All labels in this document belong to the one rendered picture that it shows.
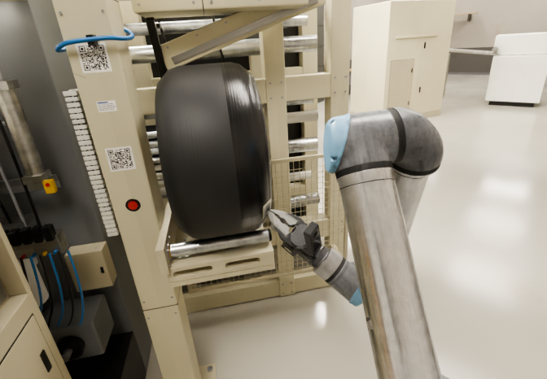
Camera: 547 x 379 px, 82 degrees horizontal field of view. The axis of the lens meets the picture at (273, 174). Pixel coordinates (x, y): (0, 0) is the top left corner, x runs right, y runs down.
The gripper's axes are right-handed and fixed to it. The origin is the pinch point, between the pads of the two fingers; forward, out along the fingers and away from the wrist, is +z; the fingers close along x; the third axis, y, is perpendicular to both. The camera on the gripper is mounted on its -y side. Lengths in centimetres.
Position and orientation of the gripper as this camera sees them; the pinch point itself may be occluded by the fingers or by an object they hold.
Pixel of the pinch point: (272, 212)
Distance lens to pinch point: 96.1
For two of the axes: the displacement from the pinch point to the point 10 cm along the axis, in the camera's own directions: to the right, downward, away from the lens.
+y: -2.5, 4.6, 8.5
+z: -7.7, -6.3, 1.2
